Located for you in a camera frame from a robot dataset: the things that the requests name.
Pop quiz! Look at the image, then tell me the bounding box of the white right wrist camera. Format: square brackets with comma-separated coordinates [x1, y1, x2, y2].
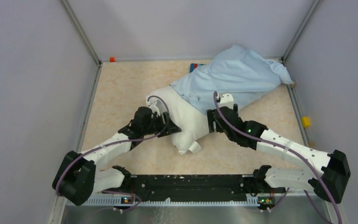
[216, 92, 234, 109]

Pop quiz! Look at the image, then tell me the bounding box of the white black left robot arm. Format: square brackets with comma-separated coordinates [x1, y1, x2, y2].
[52, 106, 182, 205]

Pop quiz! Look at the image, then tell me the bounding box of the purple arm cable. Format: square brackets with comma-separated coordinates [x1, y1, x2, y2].
[55, 95, 170, 214]
[213, 91, 343, 224]

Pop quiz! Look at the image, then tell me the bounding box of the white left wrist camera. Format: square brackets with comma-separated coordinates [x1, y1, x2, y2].
[146, 99, 167, 116]

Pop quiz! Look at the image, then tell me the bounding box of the yellow toy block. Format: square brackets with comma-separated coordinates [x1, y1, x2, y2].
[301, 116, 311, 128]

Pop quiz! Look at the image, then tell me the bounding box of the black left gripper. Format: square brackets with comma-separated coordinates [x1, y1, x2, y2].
[142, 111, 181, 138]

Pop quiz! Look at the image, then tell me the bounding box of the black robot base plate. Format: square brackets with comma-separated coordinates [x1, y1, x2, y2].
[102, 174, 286, 205]

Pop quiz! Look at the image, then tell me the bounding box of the white pillow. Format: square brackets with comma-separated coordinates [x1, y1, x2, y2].
[145, 86, 209, 155]

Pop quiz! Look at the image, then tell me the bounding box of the light blue pillowcase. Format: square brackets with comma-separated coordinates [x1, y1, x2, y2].
[170, 45, 294, 113]

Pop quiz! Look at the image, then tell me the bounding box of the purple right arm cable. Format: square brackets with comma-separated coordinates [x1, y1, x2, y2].
[213, 91, 343, 224]

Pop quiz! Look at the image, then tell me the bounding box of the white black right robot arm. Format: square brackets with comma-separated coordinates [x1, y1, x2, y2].
[207, 106, 351, 203]

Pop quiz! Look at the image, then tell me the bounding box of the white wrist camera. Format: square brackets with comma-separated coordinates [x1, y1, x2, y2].
[146, 99, 167, 116]
[216, 92, 234, 109]

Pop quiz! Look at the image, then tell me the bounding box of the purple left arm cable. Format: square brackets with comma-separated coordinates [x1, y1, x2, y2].
[55, 95, 170, 214]

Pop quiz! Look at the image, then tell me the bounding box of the multicolour toy brick stack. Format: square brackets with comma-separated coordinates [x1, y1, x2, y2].
[189, 63, 205, 73]

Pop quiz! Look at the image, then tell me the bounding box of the aluminium front frame rail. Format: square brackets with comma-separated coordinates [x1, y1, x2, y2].
[48, 175, 348, 224]

